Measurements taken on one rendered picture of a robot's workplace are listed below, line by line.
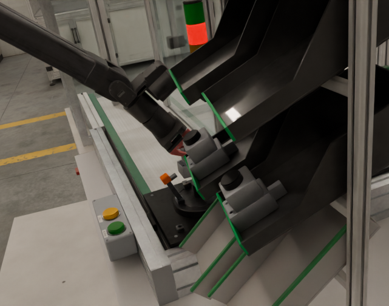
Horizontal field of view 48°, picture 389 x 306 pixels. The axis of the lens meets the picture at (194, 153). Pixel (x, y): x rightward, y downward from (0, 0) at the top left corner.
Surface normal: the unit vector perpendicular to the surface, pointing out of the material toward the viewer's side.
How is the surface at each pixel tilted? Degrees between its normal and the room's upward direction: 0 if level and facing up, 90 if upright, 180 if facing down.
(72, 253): 0
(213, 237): 45
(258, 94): 25
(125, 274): 0
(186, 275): 90
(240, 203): 90
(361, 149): 90
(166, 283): 90
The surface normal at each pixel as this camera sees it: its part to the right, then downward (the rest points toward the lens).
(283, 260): -0.79, -0.48
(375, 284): -0.15, -0.88
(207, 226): 0.18, 0.41
